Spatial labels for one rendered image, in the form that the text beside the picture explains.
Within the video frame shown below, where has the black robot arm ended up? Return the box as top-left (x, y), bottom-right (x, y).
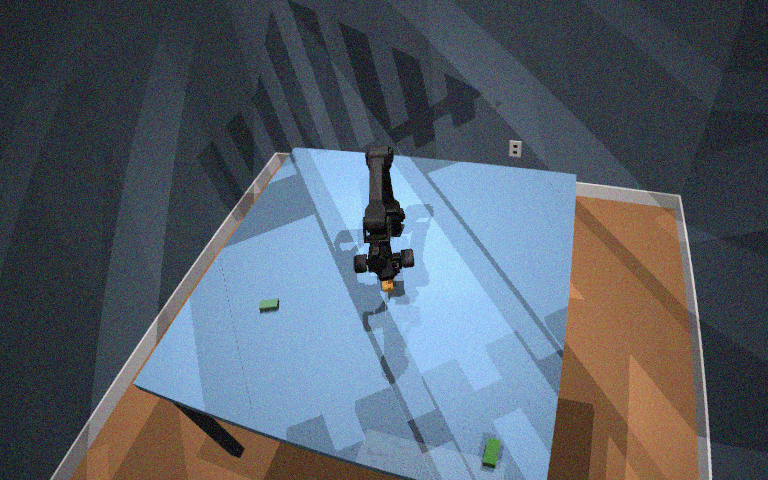
top-left (362, 145), bottom-right (405, 281)

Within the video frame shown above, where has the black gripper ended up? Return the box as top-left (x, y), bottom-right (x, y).
top-left (354, 245), bottom-right (415, 275)

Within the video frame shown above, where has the light green flat bar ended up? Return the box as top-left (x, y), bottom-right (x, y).
top-left (259, 299), bottom-right (279, 311)

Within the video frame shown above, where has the green rectangular block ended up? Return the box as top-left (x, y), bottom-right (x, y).
top-left (482, 438), bottom-right (501, 468)

